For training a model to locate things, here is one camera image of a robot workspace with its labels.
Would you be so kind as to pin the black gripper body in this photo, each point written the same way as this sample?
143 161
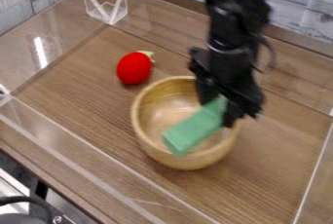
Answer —
231 68

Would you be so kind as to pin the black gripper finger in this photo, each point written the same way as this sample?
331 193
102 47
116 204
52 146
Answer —
207 90
239 107

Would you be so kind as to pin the light wooden bowl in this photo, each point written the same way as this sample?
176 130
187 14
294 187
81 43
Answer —
163 105

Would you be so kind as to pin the green rectangular block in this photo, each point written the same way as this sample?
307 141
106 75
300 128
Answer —
185 135

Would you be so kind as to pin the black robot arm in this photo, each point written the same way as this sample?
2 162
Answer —
238 21

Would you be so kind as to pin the red plush strawberry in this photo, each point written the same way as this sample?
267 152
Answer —
135 67

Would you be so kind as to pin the clear acrylic corner bracket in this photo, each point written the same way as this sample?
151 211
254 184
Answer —
108 12

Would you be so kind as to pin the clear acrylic tray wall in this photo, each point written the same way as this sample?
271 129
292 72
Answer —
108 189

